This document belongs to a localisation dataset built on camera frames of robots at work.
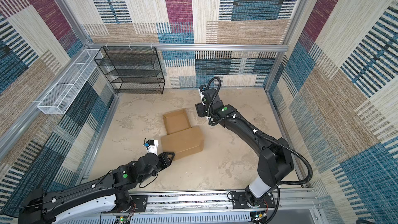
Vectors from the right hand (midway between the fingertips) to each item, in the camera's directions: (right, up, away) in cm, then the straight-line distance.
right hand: (203, 106), depth 84 cm
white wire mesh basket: (-65, +3, -14) cm, 67 cm away
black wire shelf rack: (-50, +25, +27) cm, 62 cm away
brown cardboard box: (-12, -18, +3) cm, 22 cm away
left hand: (-14, -23, -8) cm, 28 cm away
